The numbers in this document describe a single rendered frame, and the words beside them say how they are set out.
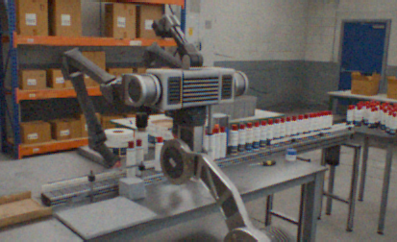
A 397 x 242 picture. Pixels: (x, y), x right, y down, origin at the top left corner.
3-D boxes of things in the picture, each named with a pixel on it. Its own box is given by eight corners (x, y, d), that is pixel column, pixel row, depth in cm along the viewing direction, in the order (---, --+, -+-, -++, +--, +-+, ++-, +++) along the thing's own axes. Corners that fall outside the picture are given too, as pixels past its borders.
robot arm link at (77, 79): (63, 67, 203) (83, 60, 209) (59, 66, 208) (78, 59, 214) (93, 147, 220) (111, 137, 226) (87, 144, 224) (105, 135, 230)
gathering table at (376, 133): (359, 198, 471) (367, 113, 454) (418, 216, 425) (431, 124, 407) (320, 213, 424) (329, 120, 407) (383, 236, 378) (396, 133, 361)
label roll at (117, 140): (96, 152, 290) (96, 131, 288) (120, 147, 305) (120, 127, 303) (115, 158, 277) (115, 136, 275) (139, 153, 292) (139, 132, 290)
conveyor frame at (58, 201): (259, 153, 322) (259, 146, 321) (270, 156, 314) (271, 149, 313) (40, 201, 216) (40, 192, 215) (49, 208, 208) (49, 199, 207)
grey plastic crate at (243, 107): (229, 110, 520) (230, 93, 516) (256, 116, 492) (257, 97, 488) (193, 116, 479) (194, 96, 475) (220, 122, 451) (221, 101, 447)
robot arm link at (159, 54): (137, 46, 225) (151, 35, 229) (140, 63, 237) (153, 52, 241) (205, 89, 209) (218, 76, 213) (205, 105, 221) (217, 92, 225)
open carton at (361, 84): (345, 93, 750) (347, 72, 743) (360, 92, 778) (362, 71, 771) (366, 96, 718) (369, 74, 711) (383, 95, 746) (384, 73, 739)
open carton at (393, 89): (381, 98, 705) (383, 75, 698) (394, 96, 730) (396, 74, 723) (407, 102, 671) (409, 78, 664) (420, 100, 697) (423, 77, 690)
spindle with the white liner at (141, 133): (142, 155, 286) (143, 110, 281) (150, 158, 279) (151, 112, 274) (131, 157, 280) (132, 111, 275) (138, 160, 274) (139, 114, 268)
